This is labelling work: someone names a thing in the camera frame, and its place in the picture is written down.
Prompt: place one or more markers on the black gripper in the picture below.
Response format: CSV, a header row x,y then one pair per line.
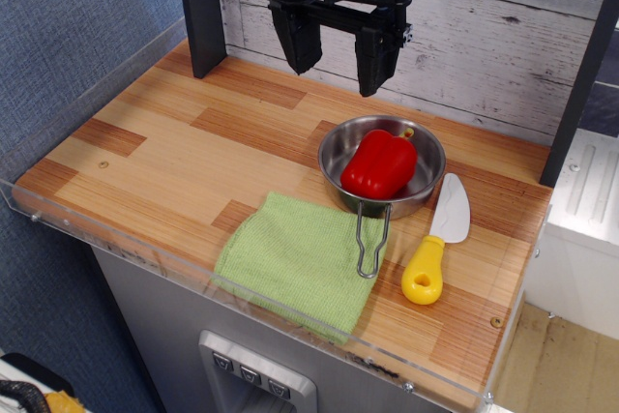
x,y
376,55

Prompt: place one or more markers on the green table cloth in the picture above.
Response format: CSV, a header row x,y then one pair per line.
x,y
306,262

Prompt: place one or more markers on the red toy bell pepper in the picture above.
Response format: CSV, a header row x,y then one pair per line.
x,y
381,166

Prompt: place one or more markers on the clear acrylic table guard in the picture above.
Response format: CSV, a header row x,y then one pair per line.
x,y
116,142

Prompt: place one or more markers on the white ribbed appliance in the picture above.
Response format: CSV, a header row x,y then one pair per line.
x,y
573,271

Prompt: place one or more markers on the grey cabinet with dispenser panel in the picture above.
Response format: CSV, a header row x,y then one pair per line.
x,y
208,352

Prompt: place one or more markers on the black and yellow object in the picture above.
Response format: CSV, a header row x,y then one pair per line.
x,y
27,386

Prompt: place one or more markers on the steel pan with wire handle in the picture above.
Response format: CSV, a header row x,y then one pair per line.
x,y
373,216

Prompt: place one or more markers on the dark left upright post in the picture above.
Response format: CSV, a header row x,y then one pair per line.
x,y
211,29

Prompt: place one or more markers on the dark upright post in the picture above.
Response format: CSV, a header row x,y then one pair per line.
x,y
211,29
588,70

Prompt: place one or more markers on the dark right upright post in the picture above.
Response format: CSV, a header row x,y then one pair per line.
x,y
588,70

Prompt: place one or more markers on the toy knife yellow handle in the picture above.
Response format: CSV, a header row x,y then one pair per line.
x,y
422,279

